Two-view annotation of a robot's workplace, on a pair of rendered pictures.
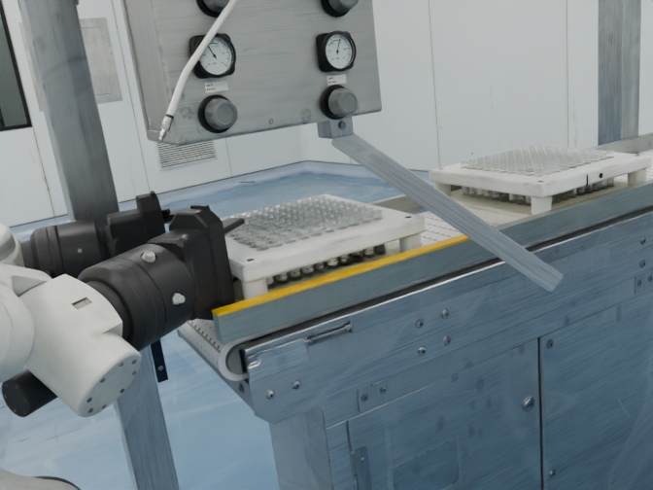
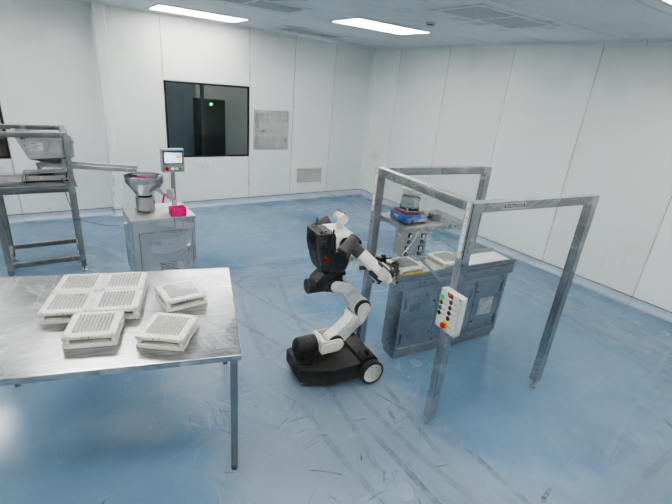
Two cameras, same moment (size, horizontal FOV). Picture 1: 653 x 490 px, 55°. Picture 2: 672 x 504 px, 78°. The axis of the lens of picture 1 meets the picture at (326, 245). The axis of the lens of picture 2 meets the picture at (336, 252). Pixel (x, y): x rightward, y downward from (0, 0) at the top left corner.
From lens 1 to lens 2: 2.65 m
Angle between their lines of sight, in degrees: 6
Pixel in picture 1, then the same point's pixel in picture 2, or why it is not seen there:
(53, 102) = (372, 237)
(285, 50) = (414, 247)
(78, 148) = (373, 244)
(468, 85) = (444, 181)
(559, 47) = not seen: hidden behind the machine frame
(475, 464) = (422, 308)
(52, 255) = not seen: hidden behind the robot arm
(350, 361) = (410, 285)
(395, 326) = (417, 282)
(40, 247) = not seen: hidden behind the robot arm
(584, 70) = (491, 191)
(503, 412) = (429, 300)
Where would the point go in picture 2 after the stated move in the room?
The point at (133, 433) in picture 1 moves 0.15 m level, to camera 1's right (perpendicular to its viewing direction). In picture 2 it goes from (366, 290) to (384, 292)
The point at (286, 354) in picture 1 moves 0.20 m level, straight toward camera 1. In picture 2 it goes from (402, 283) to (408, 295)
